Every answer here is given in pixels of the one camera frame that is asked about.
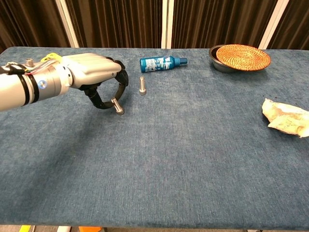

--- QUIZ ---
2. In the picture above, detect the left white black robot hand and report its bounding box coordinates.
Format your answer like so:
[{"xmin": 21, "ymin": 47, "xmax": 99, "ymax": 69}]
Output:
[{"xmin": 61, "ymin": 53, "xmax": 129, "ymax": 111}]

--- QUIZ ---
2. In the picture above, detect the steel bolt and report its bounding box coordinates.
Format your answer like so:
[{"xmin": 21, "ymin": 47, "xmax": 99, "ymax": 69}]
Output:
[
  {"xmin": 139, "ymin": 76, "xmax": 147, "ymax": 95},
  {"xmin": 110, "ymin": 97, "xmax": 125, "ymax": 116}
]

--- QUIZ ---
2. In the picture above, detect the dark pleated curtain panel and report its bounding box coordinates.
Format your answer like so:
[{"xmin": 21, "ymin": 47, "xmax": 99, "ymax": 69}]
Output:
[
  {"xmin": 0, "ymin": 0, "xmax": 70, "ymax": 53},
  {"xmin": 269, "ymin": 0, "xmax": 309, "ymax": 50},
  {"xmin": 66, "ymin": 0, "xmax": 165, "ymax": 49},
  {"xmin": 171, "ymin": 0, "xmax": 278, "ymax": 50}
]

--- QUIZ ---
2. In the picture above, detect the blue spray bottle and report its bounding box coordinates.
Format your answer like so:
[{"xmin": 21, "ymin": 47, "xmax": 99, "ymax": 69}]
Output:
[{"xmin": 139, "ymin": 55, "xmax": 188, "ymax": 73}]

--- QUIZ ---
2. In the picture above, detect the dark metal bowl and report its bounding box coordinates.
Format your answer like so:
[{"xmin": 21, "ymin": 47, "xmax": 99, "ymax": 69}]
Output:
[{"xmin": 209, "ymin": 45, "xmax": 242, "ymax": 74}]

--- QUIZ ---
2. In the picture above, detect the blue table cloth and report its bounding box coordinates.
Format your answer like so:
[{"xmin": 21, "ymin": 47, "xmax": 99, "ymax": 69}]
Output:
[{"xmin": 0, "ymin": 46, "xmax": 309, "ymax": 229}]

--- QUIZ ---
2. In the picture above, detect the orange woven round coaster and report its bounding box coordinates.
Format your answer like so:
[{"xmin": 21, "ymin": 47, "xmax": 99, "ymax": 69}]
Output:
[{"xmin": 216, "ymin": 43, "xmax": 271, "ymax": 72}]

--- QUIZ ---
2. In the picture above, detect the orange floor object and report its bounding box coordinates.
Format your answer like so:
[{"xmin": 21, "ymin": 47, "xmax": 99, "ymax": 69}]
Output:
[{"xmin": 78, "ymin": 226, "xmax": 102, "ymax": 232}]

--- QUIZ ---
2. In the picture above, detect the crumpled beige plastic packet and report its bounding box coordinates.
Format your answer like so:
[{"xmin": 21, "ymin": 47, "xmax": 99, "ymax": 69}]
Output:
[{"xmin": 262, "ymin": 98, "xmax": 309, "ymax": 138}]

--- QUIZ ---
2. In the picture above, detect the white metal frame post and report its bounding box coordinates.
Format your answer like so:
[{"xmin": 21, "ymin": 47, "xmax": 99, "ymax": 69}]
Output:
[
  {"xmin": 258, "ymin": 0, "xmax": 290, "ymax": 50},
  {"xmin": 55, "ymin": 0, "xmax": 80, "ymax": 49},
  {"xmin": 161, "ymin": 0, "xmax": 175, "ymax": 49}
]

